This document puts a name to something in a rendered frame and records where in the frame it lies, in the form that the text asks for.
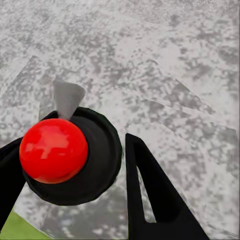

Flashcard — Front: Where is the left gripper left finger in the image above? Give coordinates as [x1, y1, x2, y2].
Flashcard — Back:
[0, 137, 27, 232]

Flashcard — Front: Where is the insectifuge atomizer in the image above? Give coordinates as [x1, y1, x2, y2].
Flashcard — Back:
[19, 81, 124, 206]

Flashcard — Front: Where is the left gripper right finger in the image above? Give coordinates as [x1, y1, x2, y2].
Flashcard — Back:
[125, 133, 210, 240]

